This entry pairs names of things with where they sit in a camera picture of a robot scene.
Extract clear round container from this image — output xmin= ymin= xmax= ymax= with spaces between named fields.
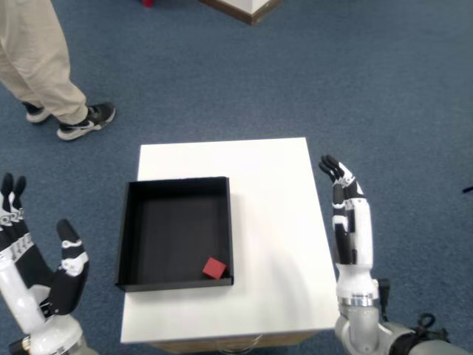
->
xmin=217 ymin=334 xmax=265 ymax=353

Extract black white sneaker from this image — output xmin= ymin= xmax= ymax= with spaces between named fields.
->
xmin=56 ymin=101 xmax=117 ymax=142
xmin=21 ymin=101 xmax=53 ymax=124

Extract beige trousers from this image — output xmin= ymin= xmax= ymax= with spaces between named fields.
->
xmin=0 ymin=0 xmax=89 ymax=125

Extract black open box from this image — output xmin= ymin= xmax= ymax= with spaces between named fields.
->
xmin=114 ymin=176 xmax=236 ymax=293

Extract white platform with wooden base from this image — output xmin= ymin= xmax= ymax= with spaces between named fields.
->
xmin=199 ymin=0 xmax=285 ymax=26

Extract red cube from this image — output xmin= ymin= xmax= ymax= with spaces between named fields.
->
xmin=201 ymin=257 xmax=228 ymax=280

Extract white table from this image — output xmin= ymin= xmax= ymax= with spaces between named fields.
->
xmin=120 ymin=137 xmax=347 ymax=351

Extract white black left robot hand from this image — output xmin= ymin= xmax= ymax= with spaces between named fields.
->
xmin=0 ymin=172 xmax=91 ymax=355

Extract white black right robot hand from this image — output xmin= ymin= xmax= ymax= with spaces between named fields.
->
xmin=319 ymin=154 xmax=381 ymax=300

